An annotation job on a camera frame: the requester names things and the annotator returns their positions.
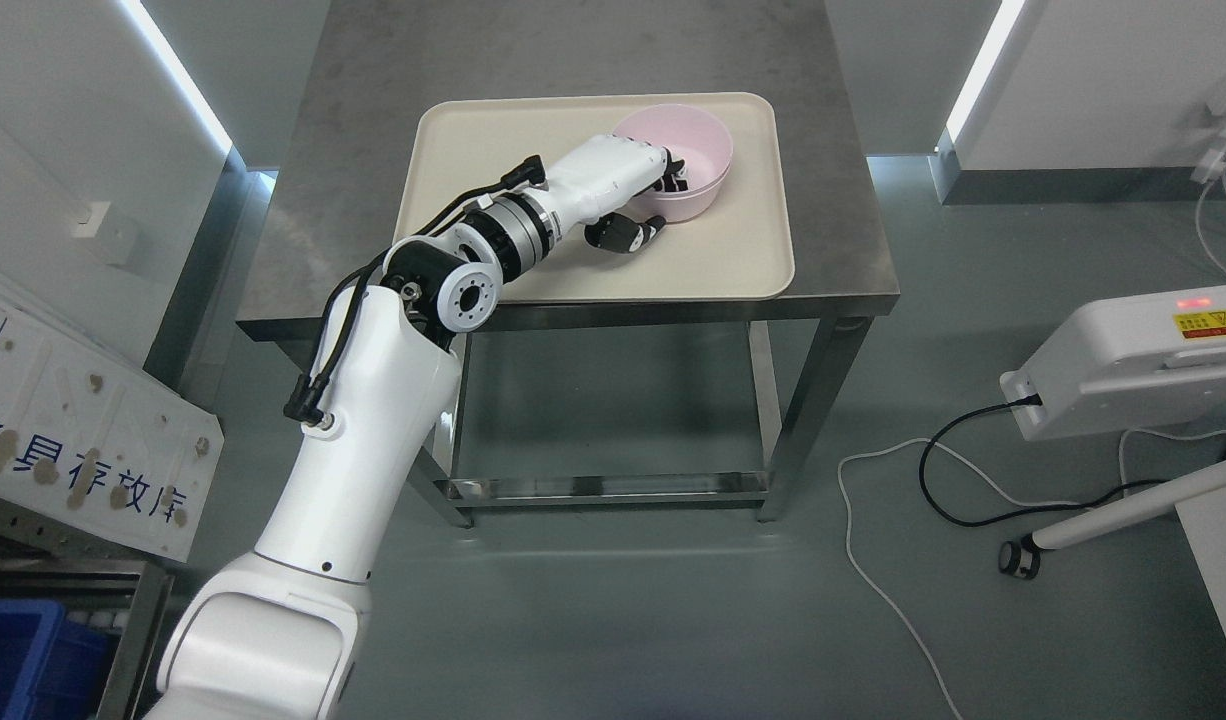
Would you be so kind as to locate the white machine with warning label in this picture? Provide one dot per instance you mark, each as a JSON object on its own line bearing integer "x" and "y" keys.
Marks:
{"x": 1140, "y": 361}

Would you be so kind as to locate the stainless steel table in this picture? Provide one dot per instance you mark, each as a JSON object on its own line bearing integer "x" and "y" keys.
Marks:
{"x": 381, "y": 64}

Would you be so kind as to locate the white stand leg with caster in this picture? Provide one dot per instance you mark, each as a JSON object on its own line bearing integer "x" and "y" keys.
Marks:
{"x": 1021, "y": 558}

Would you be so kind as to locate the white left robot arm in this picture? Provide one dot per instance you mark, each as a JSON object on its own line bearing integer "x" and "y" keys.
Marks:
{"x": 277, "y": 632}

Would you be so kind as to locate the white plug adapter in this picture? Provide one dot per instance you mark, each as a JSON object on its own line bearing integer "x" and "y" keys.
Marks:
{"x": 1218, "y": 150}

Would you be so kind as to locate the blue plastic bin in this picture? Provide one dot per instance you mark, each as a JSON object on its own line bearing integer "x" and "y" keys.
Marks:
{"x": 50, "y": 667}

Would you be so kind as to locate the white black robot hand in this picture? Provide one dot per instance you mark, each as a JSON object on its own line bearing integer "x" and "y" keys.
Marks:
{"x": 589, "y": 187}

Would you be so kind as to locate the white wall socket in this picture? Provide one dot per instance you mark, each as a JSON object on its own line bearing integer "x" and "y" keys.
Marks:
{"x": 91, "y": 221}

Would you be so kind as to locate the pink bowl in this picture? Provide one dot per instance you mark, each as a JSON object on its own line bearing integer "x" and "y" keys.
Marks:
{"x": 696, "y": 137}

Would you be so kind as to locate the beige plastic tray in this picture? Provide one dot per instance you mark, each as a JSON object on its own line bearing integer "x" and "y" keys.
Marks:
{"x": 739, "y": 249}

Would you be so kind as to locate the metal shelf rack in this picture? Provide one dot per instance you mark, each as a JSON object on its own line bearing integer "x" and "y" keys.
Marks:
{"x": 42, "y": 557}

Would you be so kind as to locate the white sign board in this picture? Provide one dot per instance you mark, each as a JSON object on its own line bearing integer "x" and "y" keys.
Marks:
{"x": 92, "y": 441}

